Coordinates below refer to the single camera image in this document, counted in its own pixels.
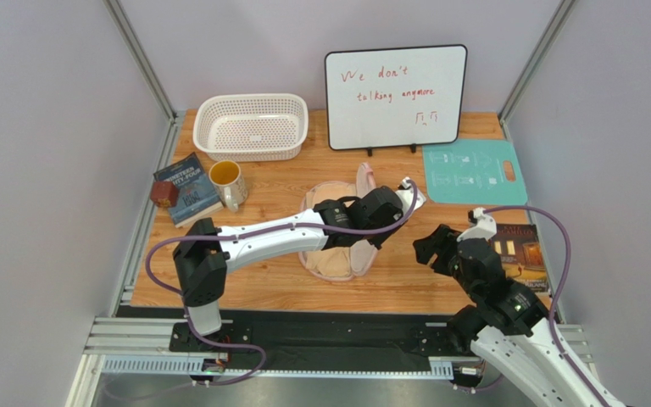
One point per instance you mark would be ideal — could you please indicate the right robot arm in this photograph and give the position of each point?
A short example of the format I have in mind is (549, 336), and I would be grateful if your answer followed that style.
(507, 325)

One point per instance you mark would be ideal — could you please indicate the beige bra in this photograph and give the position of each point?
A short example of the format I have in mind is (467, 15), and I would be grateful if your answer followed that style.
(331, 264)

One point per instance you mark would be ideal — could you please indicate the small red-brown cube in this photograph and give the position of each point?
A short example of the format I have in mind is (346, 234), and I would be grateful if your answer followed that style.
(164, 194)

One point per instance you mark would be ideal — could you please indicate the white dry-erase board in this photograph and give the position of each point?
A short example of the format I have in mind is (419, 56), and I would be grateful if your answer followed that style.
(394, 97)

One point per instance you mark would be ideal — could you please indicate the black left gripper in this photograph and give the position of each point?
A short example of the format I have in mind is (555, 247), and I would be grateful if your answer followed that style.
(380, 242)

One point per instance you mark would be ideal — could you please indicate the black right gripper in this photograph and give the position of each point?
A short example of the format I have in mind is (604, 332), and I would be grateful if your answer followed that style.
(442, 251)

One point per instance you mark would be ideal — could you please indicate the teal folding board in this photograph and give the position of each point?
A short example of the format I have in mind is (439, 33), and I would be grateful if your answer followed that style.
(474, 172)

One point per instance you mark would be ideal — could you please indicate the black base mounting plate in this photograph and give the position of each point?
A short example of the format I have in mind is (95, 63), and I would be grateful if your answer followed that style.
(330, 342)

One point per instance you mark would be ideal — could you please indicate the dark hardcover book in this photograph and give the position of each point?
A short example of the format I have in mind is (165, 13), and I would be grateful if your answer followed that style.
(521, 255)

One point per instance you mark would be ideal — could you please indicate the blue paperback book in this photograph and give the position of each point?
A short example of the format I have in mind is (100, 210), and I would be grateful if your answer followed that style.
(197, 196)

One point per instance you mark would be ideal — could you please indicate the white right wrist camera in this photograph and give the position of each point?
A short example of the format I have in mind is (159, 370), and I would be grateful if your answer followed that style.
(482, 226)

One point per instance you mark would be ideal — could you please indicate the floral cream mug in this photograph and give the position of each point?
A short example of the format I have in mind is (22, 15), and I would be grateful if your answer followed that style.
(228, 179)

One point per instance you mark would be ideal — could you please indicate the white plastic perforated basket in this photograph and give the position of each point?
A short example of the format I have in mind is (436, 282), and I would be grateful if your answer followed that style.
(251, 127)

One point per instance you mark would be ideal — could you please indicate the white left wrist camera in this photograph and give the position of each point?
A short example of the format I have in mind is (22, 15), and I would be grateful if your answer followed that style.
(410, 195)

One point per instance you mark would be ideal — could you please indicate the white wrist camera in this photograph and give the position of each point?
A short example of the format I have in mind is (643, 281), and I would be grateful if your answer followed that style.
(410, 195)
(482, 226)

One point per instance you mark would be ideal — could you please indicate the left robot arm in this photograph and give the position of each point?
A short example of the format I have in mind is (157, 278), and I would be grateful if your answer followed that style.
(209, 254)

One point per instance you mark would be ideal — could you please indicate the aluminium frame rail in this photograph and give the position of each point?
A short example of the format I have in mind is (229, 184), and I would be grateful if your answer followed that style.
(141, 345)

